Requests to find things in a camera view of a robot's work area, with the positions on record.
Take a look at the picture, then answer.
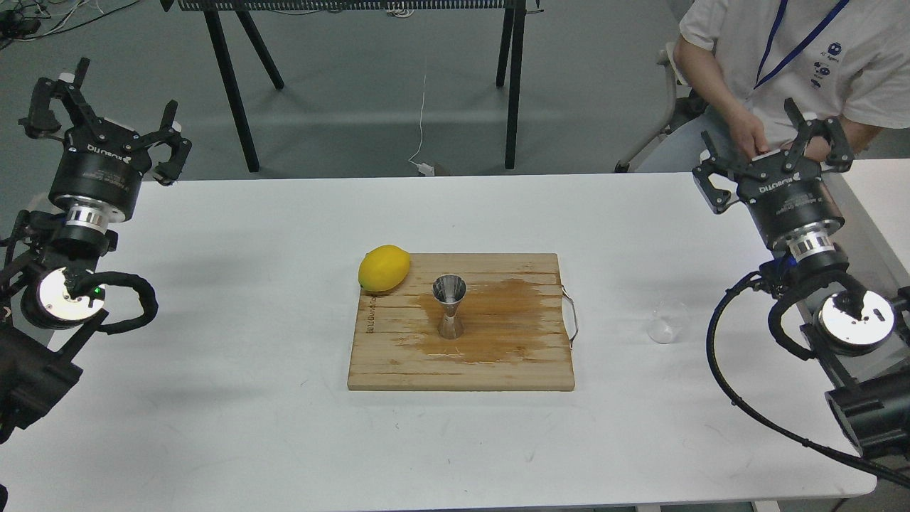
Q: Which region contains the white office chair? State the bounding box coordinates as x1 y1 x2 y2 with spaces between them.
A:
614 41 705 173

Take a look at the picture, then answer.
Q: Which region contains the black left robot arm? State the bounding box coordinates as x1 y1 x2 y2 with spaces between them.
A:
1 58 192 442

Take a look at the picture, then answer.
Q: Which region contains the steel double jigger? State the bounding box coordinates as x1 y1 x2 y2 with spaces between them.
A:
432 274 467 339

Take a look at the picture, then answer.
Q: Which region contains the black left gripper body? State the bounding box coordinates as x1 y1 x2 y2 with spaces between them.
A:
48 144 146 223

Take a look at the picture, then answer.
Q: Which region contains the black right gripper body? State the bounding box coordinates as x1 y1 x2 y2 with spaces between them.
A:
737 167 845 252

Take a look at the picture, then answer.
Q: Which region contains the small clear glass cup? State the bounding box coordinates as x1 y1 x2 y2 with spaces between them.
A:
646 298 691 346

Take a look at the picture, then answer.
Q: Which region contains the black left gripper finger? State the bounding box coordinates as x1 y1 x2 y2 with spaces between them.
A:
121 100 192 187
18 57 110 146

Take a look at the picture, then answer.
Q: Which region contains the yellow lemon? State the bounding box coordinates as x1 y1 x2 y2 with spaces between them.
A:
358 245 412 292

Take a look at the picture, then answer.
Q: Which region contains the seated person white shirt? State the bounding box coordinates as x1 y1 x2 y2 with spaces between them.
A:
637 1 909 173

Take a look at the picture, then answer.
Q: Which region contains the black metal frame table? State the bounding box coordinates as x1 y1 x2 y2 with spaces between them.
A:
161 1 543 176

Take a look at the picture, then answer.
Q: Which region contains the wooden cutting board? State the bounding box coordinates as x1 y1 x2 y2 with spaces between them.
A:
347 253 575 392

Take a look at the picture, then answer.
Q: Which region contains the white charger cable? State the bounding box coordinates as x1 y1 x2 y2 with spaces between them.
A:
409 75 436 177

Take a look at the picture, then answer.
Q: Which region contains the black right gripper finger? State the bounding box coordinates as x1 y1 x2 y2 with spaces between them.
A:
778 98 855 174
692 130 754 215

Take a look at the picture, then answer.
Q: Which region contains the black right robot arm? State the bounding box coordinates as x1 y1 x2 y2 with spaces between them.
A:
692 98 909 487

